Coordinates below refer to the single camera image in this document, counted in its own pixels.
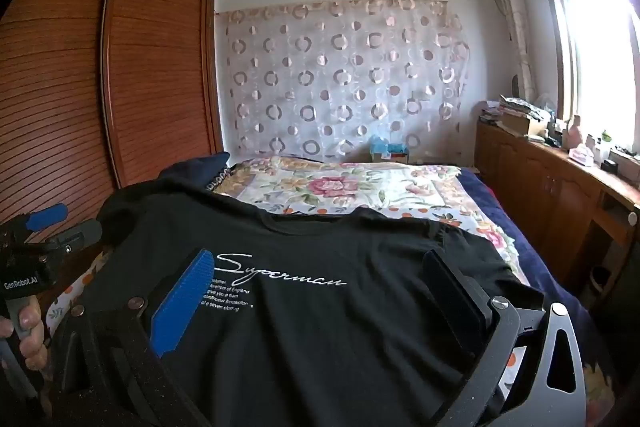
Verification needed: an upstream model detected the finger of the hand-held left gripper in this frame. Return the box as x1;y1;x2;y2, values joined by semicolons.
10;203;69;238
47;218;103;258

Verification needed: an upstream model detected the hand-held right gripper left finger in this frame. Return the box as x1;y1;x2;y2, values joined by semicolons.
50;248;216;427

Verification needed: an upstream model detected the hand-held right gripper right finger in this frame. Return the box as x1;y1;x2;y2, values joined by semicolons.
422;249;586;427

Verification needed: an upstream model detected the black printed t-shirt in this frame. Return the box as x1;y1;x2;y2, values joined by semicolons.
82;194;546;427

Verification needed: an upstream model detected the person's left hand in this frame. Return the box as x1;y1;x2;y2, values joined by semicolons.
0;294;51;375

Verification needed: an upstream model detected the orange-print bed sheet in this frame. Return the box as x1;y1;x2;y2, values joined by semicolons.
47;202;618;408

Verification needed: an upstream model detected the navy blanket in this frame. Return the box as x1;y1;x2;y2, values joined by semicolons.
457;167;596;333

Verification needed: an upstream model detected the folded navy garment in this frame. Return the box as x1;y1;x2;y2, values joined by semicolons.
117;152;232;215

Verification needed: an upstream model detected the long wooden cabinet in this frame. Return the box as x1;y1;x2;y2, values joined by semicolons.
474;120;640;288

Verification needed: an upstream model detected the small cardboard box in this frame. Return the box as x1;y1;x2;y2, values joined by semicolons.
370;150;412;164

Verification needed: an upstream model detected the blue plastic bag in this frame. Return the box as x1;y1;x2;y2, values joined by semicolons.
369;134;408;155

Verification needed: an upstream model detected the floral quilt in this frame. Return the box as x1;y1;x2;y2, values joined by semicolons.
227;156;506;248

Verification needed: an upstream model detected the open cardboard box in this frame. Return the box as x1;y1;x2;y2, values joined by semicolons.
501;112;548;137

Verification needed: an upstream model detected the pink tissue pack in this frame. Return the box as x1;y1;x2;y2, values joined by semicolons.
569;146;596;167

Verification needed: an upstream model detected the pink bottle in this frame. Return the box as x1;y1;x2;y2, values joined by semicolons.
562;114;583;150

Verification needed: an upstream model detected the pile of papers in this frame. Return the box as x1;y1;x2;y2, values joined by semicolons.
480;94;556;138

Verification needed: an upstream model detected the sheer circle-pattern curtain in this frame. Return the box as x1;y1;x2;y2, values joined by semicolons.
215;0;473;163

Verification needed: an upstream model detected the window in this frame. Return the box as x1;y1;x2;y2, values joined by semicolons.
532;0;640;158

